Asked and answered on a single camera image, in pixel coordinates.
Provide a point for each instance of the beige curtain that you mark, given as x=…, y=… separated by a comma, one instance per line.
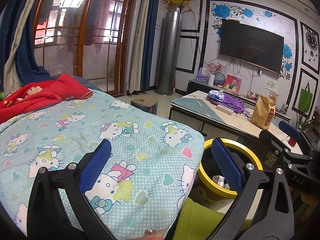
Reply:
x=15, y=62
x=140, y=42

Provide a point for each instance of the white vase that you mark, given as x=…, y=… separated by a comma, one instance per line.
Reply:
x=211, y=80

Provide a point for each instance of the yellow trash bin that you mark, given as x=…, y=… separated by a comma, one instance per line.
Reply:
x=250, y=150

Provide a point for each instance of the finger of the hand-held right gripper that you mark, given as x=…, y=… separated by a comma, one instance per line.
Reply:
x=290, y=130
x=270, y=141

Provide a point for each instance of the wooden glass sliding door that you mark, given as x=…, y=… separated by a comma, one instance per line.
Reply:
x=100, y=42

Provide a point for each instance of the coffee table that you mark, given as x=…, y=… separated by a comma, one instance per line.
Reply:
x=195, y=105

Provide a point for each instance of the yellow artificial flowers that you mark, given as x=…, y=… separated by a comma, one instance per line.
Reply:
x=176, y=0

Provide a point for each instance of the black wall clock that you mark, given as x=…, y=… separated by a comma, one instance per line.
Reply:
x=312, y=41

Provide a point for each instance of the colourful painting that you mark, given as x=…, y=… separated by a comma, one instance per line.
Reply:
x=232, y=83

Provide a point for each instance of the wall television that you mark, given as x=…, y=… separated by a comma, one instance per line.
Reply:
x=250, y=46

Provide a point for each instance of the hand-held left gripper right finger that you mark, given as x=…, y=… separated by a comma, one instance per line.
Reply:
x=227, y=165

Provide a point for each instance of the cat printed blanket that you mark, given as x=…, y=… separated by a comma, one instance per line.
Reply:
x=75, y=130

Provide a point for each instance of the grey standing air conditioner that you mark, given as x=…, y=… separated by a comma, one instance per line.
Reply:
x=168, y=55

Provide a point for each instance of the blue curtain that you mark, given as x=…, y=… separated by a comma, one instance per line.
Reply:
x=150, y=42
x=32, y=65

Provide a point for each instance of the potted plant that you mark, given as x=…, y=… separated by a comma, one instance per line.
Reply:
x=306, y=123

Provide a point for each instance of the purple bag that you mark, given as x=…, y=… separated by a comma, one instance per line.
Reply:
x=232, y=103

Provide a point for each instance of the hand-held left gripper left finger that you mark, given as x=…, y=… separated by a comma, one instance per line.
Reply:
x=96, y=166

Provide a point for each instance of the red artificial flowers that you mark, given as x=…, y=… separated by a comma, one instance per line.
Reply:
x=215, y=67

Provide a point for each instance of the television stand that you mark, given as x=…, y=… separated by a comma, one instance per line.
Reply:
x=195, y=86

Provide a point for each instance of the brown paper bag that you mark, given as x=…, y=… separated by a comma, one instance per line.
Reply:
x=262, y=112

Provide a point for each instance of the small square stool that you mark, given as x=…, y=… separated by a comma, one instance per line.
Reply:
x=143, y=103

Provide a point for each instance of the orange snack packet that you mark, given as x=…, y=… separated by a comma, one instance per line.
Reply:
x=274, y=97

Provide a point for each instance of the red flowered blanket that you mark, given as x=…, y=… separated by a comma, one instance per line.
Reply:
x=50, y=92

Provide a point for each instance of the tissue pack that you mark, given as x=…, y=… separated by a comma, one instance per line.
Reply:
x=216, y=95

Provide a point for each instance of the person's left hand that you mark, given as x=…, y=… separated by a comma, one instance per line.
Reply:
x=153, y=236

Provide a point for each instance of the round ornament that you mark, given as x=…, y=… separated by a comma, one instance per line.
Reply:
x=219, y=80

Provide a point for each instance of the purple box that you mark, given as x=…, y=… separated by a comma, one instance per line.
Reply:
x=202, y=77

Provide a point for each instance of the white wall note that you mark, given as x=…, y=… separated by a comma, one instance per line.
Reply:
x=271, y=85

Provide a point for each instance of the green tote bag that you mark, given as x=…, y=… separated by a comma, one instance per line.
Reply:
x=305, y=100

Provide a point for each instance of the white power strip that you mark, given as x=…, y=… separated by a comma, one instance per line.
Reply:
x=224, y=110

